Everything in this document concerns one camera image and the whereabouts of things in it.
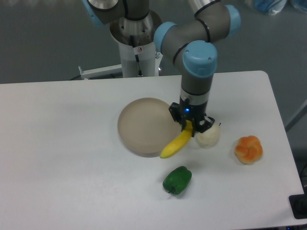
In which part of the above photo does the white pear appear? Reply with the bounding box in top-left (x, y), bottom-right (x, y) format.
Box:
top-left (195, 123), bottom-right (221, 148)

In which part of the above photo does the black device at edge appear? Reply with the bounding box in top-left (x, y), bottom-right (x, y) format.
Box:
top-left (289, 194), bottom-right (307, 219)

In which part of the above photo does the green bell pepper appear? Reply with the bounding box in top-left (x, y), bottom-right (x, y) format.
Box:
top-left (163, 166), bottom-right (192, 195)

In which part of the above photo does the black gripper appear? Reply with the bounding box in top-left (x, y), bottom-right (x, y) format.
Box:
top-left (168, 92), bottom-right (215, 137)

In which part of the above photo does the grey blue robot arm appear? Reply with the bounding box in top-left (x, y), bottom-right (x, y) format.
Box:
top-left (84, 0), bottom-right (241, 133)

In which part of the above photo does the yellow banana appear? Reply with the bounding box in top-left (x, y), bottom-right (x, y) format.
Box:
top-left (159, 121), bottom-right (193, 159)

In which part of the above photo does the orange bread roll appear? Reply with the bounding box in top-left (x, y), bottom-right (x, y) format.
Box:
top-left (234, 136), bottom-right (263, 165)

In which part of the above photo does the blue plastic bag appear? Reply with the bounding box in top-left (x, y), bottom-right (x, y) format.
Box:
top-left (252, 0), bottom-right (287, 15)

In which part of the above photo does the beige round plate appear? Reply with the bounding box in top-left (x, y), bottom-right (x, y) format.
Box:
top-left (117, 98), bottom-right (180, 157)

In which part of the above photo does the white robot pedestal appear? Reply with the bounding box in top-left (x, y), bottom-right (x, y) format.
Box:
top-left (110, 10), bottom-right (162, 78)

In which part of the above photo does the white left support bracket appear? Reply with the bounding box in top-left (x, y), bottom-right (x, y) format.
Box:
top-left (78, 64), bottom-right (122, 80)

